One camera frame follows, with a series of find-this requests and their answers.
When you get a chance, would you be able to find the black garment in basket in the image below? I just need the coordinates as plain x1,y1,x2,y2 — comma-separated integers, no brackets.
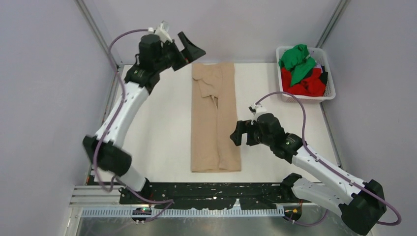
304,64,328,86

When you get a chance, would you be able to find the white plastic laundry basket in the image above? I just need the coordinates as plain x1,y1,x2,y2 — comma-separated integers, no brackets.
276,46,335,103

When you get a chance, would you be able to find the beige t shirt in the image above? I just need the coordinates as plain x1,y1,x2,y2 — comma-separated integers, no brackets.
191,62,241,173

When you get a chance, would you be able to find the white slotted cable duct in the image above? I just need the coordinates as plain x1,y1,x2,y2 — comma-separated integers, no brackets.
81,206,285,218

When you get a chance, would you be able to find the aluminium frame rail front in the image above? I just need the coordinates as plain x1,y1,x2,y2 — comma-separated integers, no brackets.
68,182,366,208

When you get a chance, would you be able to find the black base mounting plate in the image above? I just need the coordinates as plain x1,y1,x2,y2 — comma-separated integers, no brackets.
119,181,313,211

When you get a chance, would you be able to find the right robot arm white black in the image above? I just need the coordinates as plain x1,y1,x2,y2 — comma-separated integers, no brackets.
230,113,387,236

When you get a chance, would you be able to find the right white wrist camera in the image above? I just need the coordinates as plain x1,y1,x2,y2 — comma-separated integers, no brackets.
249,103,268,122

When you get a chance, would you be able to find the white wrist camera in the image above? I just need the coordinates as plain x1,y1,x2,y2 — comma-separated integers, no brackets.
249,103,268,122
148,21,173,43

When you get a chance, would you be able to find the red t shirt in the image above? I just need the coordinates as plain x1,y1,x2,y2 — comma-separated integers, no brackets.
281,68,326,97

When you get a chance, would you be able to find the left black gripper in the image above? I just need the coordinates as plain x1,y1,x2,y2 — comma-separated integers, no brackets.
157,34,207,73

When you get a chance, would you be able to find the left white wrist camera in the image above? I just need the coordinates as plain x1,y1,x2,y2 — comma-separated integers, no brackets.
148,21,173,43

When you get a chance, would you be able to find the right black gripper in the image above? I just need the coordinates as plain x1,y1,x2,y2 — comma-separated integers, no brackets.
230,119,273,147

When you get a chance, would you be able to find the green t shirt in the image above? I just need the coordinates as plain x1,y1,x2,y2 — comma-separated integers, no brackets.
278,44,317,86

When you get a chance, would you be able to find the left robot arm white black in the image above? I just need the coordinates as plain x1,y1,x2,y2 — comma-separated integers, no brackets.
83,31,206,204

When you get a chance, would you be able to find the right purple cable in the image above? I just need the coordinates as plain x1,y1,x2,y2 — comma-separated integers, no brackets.
254,91,402,228

